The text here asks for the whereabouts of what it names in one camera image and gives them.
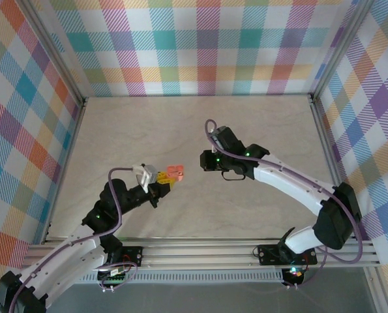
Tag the pink earbud charging case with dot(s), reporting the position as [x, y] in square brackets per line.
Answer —
[175, 170]

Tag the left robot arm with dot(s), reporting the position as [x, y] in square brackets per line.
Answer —
[60, 261]

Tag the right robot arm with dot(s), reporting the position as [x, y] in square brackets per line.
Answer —
[288, 182]

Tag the left controller board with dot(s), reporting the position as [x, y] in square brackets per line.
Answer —
[113, 277]

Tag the controller board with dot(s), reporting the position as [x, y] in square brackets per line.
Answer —
[113, 277]
[293, 272]

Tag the right controller board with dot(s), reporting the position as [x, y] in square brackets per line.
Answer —
[293, 272]

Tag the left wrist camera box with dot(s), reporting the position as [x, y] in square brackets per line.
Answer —
[149, 172]

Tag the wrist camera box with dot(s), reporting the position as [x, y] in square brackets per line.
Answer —
[149, 172]
[214, 135]

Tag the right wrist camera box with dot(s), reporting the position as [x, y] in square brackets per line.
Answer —
[214, 135]

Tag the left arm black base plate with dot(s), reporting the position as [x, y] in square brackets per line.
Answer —
[133, 256]

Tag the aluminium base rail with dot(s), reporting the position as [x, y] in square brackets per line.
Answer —
[197, 254]

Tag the right aluminium table side rail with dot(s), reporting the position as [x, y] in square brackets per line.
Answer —
[328, 143]

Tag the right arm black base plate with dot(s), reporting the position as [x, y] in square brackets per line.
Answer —
[268, 254]

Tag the right aluminium frame post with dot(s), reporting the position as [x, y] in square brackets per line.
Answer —
[338, 49]

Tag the aluminium frame post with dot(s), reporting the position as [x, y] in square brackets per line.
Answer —
[338, 49]
[54, 49]

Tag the left aluminium frame post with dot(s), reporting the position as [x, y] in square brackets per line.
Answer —
[54, 49]

